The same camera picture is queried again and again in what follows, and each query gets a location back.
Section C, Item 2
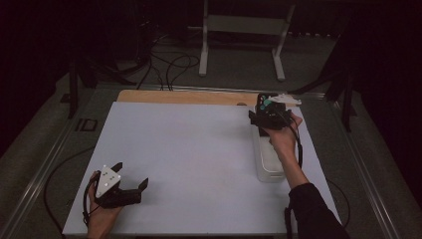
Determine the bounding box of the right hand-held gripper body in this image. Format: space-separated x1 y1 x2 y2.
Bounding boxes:
261 94 303 131

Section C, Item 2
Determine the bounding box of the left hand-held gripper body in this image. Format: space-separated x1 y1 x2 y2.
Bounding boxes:
94 164 143 209

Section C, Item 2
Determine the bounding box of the white rectangular storage box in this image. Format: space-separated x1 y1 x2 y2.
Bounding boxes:
253 104 290 183

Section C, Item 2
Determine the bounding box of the person's right hand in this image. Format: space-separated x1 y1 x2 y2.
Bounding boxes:
265 113 304 158

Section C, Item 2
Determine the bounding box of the person's left hand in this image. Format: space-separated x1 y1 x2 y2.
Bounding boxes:
87 170 123 239

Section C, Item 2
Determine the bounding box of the white table mat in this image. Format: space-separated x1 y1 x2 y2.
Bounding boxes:
62 101 342 237

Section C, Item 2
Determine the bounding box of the black tripod stand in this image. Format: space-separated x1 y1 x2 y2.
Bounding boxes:
67 56 137 120
298 66 358 133

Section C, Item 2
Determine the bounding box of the grey metal stand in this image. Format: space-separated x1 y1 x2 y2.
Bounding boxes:
198 0 297 83

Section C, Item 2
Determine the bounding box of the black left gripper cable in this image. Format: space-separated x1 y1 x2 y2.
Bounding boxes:
82 172 102 228

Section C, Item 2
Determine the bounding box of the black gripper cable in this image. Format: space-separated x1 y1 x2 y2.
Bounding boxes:
82 172 102 228
283 111 305 239

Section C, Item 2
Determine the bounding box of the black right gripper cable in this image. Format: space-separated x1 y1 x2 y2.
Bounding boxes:
283 111 305 239

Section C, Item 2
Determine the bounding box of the black floor cable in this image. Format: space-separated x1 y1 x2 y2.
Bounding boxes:
326 178 351 231
44 145 97 234

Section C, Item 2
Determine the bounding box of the black rectangular floor frame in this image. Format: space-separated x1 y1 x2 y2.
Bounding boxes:
74 118 100 132

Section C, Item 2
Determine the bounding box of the bundle of black floor cables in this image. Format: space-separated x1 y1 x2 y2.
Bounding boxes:
134 31 201 92

